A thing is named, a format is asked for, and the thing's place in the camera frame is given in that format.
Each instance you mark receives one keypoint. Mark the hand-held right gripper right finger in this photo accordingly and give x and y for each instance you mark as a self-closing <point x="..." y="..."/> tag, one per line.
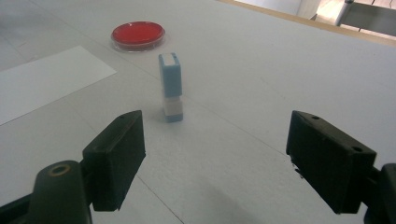
<point x="330" y="161"/>

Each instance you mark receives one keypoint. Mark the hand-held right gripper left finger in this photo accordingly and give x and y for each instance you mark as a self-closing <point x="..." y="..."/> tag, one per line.
<point x="112" y="161"/>

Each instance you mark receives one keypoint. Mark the blue and white stamp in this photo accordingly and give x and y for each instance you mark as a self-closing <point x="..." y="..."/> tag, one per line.
<point x="170" y="77"/>

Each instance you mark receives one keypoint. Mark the round red ink pad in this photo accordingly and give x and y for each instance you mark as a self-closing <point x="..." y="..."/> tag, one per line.
<point x="137" y="34"/>

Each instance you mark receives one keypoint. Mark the white paper sheet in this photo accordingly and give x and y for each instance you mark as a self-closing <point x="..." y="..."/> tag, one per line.
<point x="46" y="81"/>

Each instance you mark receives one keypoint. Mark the white table board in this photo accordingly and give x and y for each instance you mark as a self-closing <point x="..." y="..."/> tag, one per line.
<point x="249" y="93"/>

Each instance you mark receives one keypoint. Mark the wooden table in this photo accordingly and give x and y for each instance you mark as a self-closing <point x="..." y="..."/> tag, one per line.
<point x="311" y="23"/>

